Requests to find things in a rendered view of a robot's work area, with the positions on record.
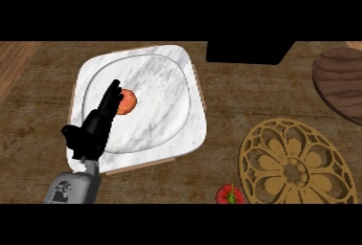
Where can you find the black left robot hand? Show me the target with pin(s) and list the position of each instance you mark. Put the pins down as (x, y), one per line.
(93, 127)

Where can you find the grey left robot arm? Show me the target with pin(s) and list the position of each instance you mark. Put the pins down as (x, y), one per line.
(72, 188)

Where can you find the white marble square bowl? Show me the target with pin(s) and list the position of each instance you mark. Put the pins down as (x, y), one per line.
(151, 95)

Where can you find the golden round openwork placemat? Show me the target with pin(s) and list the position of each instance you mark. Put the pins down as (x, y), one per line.
(294, 162)

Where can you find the orange round fruit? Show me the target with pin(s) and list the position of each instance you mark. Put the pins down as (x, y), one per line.
(127, 102)

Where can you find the red bell pepper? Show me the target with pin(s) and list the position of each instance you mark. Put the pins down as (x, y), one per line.
(229, 194)

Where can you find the black appliance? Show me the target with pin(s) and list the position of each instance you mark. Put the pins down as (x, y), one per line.
(247, 51)

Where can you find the dark brown wooden board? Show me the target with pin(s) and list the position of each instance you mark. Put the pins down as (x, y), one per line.
(340, 83)

